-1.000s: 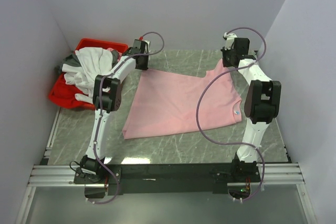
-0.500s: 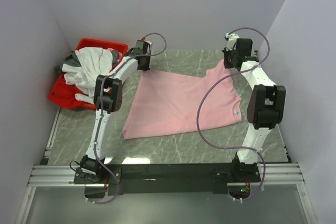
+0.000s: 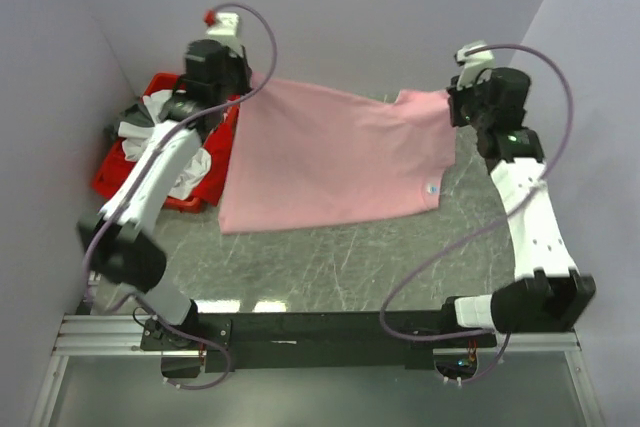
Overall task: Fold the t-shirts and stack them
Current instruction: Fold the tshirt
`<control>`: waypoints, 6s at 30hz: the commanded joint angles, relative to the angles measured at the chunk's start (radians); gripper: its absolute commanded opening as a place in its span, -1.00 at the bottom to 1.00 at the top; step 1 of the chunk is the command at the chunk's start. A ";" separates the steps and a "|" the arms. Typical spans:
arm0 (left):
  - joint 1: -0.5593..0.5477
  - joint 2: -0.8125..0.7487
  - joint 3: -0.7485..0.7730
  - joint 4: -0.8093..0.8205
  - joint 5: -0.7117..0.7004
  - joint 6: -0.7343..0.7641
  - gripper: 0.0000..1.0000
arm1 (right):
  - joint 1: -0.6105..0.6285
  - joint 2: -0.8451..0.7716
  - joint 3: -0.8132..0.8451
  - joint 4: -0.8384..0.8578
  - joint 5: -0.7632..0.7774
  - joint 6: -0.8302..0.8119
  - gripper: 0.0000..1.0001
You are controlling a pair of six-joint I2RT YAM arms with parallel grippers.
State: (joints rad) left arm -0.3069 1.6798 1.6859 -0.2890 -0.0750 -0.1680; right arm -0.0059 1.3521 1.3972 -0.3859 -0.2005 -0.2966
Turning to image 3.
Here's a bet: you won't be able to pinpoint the grey t-shirt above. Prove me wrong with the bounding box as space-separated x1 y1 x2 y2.
103 98 154 142

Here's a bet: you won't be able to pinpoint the red plastic bin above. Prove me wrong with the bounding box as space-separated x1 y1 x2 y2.
90 72 246 213

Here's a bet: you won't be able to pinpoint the white t-shirt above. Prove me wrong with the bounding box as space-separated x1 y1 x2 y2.
115 89 204 203

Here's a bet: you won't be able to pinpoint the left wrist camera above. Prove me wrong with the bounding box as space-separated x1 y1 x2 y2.
204 10 243 55

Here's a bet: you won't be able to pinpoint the aluminium rail frame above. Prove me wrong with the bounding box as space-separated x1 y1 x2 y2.
53 309 581 356

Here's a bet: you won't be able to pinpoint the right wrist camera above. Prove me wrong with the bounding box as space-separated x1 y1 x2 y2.
454 41 495 91

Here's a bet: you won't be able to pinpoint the black base beam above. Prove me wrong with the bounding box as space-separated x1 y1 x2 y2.
140 310 497 379

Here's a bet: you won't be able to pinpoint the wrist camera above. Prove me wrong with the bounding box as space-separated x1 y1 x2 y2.
454 41 495 91
204 10 243 55

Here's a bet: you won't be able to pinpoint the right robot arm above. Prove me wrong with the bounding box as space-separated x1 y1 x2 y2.
438 67 596 346

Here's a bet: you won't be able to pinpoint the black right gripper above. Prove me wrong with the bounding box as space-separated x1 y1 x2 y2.
447 70 494 131

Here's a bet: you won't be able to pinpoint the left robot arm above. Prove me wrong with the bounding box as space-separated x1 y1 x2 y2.
77 38 251 349

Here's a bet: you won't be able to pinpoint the pink t-shirt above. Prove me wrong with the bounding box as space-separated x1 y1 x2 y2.
218 79 456 234

